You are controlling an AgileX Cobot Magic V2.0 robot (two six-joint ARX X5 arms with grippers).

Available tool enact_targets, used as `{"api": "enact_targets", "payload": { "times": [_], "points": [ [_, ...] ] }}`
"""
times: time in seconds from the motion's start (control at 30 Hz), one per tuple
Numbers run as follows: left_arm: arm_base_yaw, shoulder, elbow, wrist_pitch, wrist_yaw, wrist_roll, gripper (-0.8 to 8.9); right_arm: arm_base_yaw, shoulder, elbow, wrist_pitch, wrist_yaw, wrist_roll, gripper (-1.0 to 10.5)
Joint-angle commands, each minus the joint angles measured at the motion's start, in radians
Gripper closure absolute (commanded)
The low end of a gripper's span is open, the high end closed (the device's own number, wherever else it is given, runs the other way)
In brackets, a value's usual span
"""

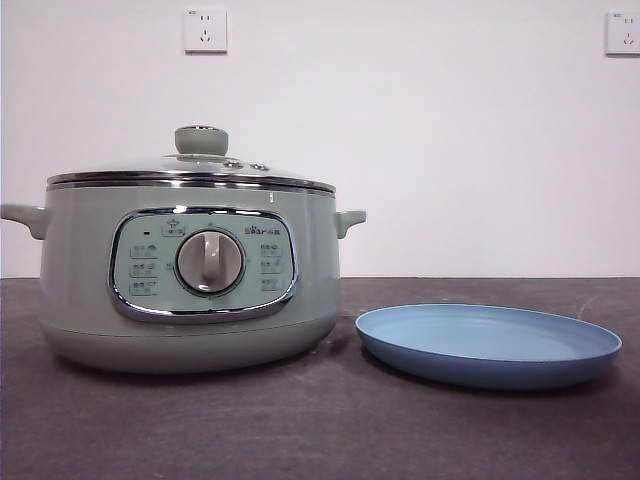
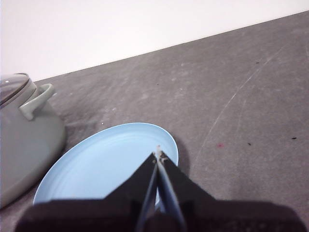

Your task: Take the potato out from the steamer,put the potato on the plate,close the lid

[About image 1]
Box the glass lid with green knob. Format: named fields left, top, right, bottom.
left=45, top=125, right=337, bottom=194

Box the blue round plate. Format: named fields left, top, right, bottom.
left=354, top=302, right=624, bottom=392

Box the pale green electric steamer pot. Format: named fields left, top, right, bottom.
left=0, top=178, right=367, bottom=376

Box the white wall socket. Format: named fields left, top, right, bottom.
left=604, top=11, right=640, bottom=57
left=183, top=8, right=229, bottom=55

